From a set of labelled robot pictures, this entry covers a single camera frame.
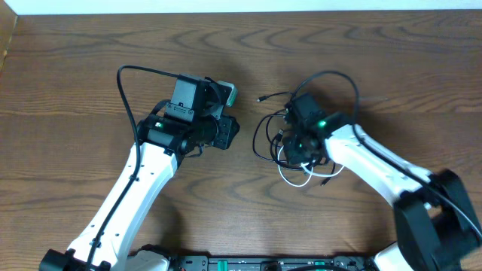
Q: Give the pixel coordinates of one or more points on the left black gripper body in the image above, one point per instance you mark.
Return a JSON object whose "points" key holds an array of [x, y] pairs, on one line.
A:
{"points": [[225, 131]]}

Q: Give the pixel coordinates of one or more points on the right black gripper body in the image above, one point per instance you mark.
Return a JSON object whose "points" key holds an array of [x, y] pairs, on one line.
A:
{"points": [[296, 150]]}

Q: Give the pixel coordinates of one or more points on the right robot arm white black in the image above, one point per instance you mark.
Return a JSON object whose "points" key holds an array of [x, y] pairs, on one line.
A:
{"points": [[435, 222]]}

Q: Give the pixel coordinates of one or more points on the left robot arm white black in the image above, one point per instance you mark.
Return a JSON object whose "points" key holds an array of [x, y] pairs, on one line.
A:
{"points": [[191, 119]]}

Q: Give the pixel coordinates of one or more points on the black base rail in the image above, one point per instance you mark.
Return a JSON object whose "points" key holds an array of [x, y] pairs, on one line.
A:
{"points": [[207, 263]]}

